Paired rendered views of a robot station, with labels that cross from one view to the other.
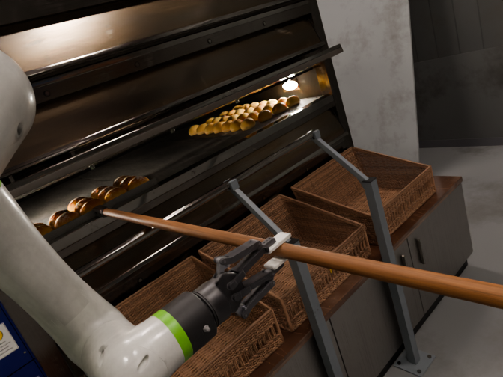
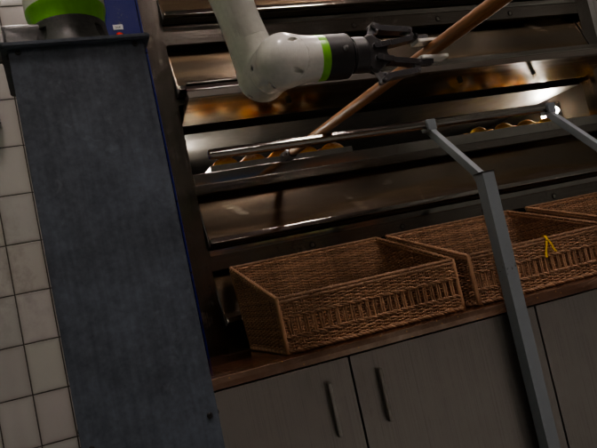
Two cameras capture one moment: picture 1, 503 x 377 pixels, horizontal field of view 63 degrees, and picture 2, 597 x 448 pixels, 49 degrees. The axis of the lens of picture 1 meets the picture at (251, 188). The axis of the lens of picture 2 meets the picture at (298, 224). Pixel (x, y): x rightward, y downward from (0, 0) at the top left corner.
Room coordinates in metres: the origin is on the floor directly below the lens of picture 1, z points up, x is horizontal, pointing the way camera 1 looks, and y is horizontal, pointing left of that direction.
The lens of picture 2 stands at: (-0.69, -0.04, 0.78)
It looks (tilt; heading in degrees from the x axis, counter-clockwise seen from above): 4 degrees up; 16
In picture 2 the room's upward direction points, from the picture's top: 12 degrees counter-clockwise
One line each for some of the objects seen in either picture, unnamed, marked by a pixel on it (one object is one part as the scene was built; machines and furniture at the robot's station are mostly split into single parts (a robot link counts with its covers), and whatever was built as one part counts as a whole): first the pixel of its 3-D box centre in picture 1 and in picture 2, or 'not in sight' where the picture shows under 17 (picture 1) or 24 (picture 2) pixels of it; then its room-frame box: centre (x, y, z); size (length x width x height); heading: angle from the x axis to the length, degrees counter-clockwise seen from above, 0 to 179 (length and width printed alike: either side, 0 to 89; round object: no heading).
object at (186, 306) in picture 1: (188, 321); (334, 58); (0.61, 0.18, 1.20); 0.12 x 0.06 x 0.09; 37
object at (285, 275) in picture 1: (285, 252); (495, 251); (1.62, -0.05, 0.72); 0.56 x 0.49 x 0.28; 127
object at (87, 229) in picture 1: (211, 161); (420, 147); (1.86, 0.13, 1.16); 1.80 x 0.06 x 0.04; 126
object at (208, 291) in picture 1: (221, 295); (366, 54); (0.66, 0.12, 1.20); 0.09 x 0.07 x 0.08; 127
